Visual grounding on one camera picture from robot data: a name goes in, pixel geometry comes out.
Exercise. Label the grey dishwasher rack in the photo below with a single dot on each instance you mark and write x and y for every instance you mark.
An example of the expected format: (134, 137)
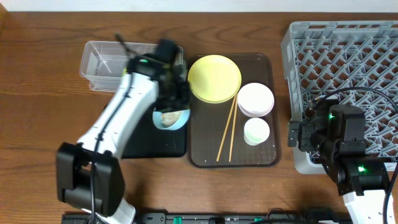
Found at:
(358, 59)

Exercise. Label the brown serving tray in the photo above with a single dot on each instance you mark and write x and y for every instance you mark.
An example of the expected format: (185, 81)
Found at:
(209, 148)

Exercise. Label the right wooden chopstick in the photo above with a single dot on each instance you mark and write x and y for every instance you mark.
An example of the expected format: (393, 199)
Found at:
(233, 127)

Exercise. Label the light blue bowl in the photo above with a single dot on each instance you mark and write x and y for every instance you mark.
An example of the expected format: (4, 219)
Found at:
(180, 123)

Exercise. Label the black waste tray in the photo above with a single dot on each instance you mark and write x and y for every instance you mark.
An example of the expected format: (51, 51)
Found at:
(149, 142)

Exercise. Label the yellow round plate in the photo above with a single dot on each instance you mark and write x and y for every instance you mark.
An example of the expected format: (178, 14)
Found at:
(214, 79)

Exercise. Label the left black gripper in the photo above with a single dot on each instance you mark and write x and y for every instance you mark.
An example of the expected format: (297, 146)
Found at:
(173, 101)

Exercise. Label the rice food waste pile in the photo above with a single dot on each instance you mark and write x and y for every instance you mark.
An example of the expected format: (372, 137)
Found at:
(170, 118)

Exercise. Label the clear plastic waste bin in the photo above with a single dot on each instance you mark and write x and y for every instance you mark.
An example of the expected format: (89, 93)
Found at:
(104, 63)

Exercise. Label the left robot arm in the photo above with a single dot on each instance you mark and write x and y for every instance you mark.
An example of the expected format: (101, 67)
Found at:
(88, 172)

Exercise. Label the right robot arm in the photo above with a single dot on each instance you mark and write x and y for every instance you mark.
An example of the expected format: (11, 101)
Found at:
(336, 132)

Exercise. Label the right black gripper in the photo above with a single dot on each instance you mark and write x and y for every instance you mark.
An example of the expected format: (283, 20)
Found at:
(307, 129)

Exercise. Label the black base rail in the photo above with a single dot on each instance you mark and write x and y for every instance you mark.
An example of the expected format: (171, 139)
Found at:
(276, 215)

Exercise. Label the pink shallow bowl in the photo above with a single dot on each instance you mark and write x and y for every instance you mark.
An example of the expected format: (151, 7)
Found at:
(255, 100)

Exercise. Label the white green cup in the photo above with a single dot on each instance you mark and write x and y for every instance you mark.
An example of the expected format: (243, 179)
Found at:
(256, 131)

